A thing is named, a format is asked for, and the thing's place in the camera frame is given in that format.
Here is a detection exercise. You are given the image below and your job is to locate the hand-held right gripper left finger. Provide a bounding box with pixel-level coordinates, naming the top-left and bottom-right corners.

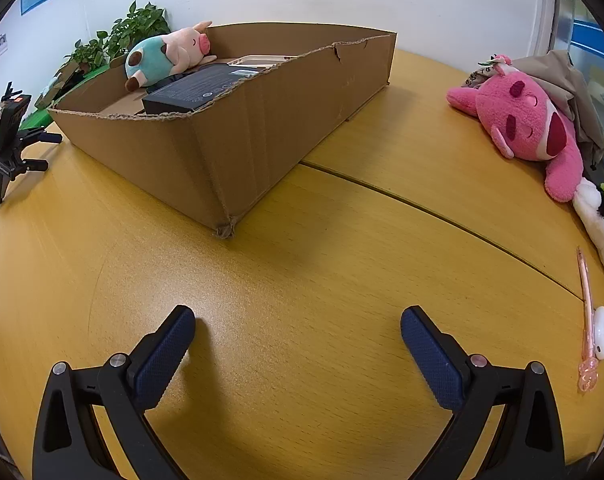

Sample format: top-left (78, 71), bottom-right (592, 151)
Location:
top-left (32, 304), bottom-right (198, 480)

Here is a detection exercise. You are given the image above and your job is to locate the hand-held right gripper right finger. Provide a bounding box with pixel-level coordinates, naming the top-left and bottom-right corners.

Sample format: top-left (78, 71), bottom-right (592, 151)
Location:
top-left (400, 305), bottom-right (568, 480)

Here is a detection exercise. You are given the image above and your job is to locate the brown cardboard box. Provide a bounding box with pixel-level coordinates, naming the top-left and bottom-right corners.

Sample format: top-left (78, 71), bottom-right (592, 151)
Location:
top-left (47, 23), bottom-right (399, 239)

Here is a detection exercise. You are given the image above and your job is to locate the white phone case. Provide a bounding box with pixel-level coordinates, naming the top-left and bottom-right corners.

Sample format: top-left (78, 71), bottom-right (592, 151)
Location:
top-left (227, 53), bottom-right (298, 69)

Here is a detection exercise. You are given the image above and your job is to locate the wooden desktop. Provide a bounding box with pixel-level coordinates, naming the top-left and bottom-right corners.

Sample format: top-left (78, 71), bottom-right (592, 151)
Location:
top-left (0, 50), bottom-right (604, 480)

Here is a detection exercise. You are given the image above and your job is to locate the pink pen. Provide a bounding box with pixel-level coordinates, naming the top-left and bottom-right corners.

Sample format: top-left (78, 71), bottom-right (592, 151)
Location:
top-left (576, 246), bottom-right (599, 392)

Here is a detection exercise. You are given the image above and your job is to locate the white and green plush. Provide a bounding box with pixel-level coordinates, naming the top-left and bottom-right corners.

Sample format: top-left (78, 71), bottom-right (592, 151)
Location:
top-left (572, 178), bottom-right (604, 291)

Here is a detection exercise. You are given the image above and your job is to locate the black clamp phone holder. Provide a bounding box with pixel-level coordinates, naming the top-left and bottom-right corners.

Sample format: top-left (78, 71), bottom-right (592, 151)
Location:
top-left (0, 127), bottom-right (63, 186)

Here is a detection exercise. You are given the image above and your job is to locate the black phone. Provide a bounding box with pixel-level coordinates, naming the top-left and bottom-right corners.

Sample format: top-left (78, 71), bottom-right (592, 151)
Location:
top-left (0, 92), bottom-right (33, 206)

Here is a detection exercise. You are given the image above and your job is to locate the flat black box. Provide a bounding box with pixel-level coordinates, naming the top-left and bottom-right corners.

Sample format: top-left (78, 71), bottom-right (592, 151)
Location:
top-left (142, 62), bottom-right (263, 117)

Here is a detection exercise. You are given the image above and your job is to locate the pink bear plush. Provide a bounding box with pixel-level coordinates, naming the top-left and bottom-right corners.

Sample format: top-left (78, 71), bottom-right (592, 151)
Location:
top-left (446, 53), bottom-right (584, 204)

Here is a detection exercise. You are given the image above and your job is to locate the green board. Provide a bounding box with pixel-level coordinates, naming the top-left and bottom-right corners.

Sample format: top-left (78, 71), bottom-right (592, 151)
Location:
top-left (21, 67), bottom-right (108, 132)

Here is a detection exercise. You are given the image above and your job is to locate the small cardboard piece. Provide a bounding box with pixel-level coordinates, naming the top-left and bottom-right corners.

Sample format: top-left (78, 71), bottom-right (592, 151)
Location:
top-left (34, 60), bottom-right (81, 109)

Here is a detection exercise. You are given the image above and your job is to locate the teal and pink pig plush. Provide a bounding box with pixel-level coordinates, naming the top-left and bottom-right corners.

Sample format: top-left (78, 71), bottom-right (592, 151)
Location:
top-left (124, 20), bottom-right (218, 93)

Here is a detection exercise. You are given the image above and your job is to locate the beige cloth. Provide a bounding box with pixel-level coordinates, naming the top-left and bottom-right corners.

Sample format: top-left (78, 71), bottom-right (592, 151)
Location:
top-left (464, 50), bottom-right (604, 171)

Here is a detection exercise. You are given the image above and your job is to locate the green potted plant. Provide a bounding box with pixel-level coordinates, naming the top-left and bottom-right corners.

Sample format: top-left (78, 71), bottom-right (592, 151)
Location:
top-left (63, 31), bottom-right (109, 74)
top-left (106, 1), bottom-right (172, 63)

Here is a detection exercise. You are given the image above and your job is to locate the window frame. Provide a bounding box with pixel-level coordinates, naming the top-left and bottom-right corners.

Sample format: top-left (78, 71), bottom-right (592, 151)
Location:
top-left (534, 0), bottom-right (604, 111)

